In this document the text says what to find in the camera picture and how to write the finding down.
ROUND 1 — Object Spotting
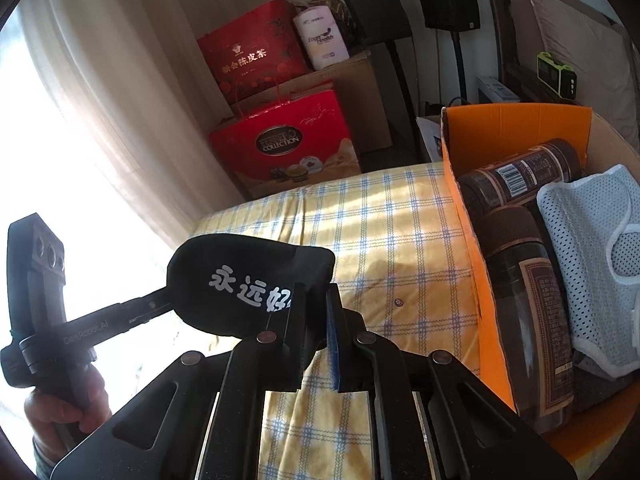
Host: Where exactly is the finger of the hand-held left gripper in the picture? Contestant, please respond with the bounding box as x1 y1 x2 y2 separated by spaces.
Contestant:
120 285 176 328

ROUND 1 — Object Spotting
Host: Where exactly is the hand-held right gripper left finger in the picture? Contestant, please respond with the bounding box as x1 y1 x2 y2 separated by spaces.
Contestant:
50 304 327 480

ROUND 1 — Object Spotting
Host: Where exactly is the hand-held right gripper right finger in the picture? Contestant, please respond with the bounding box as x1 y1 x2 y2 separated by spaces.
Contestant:
325 284 581 480

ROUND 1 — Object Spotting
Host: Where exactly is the black printed cloth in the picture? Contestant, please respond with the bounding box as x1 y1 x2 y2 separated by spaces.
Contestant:
166 232 337 343

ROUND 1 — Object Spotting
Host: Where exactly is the orange cardboard box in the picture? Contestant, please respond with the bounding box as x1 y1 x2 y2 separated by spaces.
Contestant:
440 102 640 466

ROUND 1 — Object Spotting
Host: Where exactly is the brown-lidded clear bottle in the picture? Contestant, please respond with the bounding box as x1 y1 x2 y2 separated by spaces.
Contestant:
457 139 586 216
472 205 576 436

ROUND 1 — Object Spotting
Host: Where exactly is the white mesh bib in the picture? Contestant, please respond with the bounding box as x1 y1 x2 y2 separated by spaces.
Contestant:
536 164 640 378

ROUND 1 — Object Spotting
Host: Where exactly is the grey sock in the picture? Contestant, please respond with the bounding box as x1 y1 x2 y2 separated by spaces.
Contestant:
572 350 640 413

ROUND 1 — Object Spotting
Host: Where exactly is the person's left forearm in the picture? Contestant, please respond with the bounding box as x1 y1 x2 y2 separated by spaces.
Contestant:
31 435 63 478

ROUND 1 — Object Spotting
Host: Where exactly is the person's left hand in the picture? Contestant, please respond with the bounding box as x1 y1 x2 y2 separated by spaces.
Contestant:
24 360 113 466

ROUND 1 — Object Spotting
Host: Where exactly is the yellow checked blanket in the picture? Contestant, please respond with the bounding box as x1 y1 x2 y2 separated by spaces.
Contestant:
192 160 516 480

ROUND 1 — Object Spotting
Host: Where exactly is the red chocolate collection box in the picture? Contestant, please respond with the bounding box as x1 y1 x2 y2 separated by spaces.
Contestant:
209 82 362 186

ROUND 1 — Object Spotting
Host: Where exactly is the cream curtain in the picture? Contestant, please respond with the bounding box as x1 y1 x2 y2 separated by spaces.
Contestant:
30 0 246 226

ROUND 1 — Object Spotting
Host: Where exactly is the plain brown cardboard box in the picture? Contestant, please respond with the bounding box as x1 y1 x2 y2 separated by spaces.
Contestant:
285 47 393 153

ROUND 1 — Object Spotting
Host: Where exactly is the black speaker stand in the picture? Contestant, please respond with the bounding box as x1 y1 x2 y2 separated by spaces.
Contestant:
450 29 468 106
385 40 421 161

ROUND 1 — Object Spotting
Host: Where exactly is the red gift box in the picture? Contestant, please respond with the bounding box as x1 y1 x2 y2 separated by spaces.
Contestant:
196 0 313 106

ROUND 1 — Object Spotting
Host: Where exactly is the small white box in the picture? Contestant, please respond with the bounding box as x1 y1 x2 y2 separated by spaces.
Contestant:
475 75 521 103

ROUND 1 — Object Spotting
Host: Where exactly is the white tissue roll pack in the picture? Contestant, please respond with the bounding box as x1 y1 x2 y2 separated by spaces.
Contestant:
292 5 351 72

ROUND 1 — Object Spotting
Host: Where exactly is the patterned gift bag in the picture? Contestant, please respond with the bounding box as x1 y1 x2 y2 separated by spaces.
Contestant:
307 0 353 46

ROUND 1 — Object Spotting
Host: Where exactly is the green portable device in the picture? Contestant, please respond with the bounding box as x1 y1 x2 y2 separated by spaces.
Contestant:
536 51 580 100

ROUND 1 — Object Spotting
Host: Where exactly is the brown sofa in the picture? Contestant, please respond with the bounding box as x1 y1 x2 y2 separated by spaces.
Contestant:
485 0 640 148

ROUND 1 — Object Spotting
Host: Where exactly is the large beige cushion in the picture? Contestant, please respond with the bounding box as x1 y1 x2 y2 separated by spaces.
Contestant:
510 0 640 146

